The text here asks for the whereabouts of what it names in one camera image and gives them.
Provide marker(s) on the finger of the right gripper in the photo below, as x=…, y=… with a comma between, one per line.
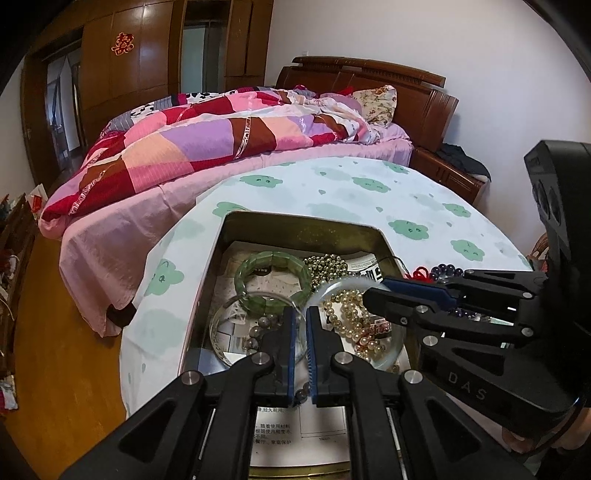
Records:
x=411, y=313
x=421, y=290

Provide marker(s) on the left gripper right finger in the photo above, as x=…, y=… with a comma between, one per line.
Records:
x=326, y=387

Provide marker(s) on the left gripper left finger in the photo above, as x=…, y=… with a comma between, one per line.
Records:
x=276, y=387

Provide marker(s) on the red knot tassel charm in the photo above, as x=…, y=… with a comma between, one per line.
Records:
x=422, y=274

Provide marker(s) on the pale jade bangle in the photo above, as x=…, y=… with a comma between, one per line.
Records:
x=362, y=333

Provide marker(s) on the person's right hand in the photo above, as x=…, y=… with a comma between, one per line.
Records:
x=575, y=437

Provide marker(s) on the wooden chair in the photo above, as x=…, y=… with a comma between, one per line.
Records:
x=539, y=255

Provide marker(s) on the printed paper leaflet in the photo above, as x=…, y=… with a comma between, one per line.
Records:
x=288, y=441

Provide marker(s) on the gold metal tin box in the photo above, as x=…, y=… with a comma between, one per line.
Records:
x=217, y=417

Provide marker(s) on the wooden nightstand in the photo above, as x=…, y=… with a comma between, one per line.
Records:
x=466, y=186

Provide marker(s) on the dark clothes pile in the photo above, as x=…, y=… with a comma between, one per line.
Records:
x=456, y=156

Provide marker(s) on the wooden bed headboard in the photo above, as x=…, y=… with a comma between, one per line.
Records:
x=424, y=110

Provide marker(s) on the floral pillow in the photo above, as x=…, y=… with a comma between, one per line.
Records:
x=378, y=104

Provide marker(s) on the pink bed sheet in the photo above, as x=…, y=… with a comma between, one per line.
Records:
x=103, y=254

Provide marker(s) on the patchwork pink quilt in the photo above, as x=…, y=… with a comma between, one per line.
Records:
x=190, y=138

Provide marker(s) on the red white gift bag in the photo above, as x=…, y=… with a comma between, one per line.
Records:
x=37, y=200

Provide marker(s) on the wooden tv cabinet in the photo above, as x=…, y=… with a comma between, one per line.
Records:
x=18, y=230

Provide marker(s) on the brown wooden wardrobe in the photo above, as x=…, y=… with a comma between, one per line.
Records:
x=110, y=85

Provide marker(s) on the red double happiness sticker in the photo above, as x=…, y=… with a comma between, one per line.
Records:
x=123, y=44

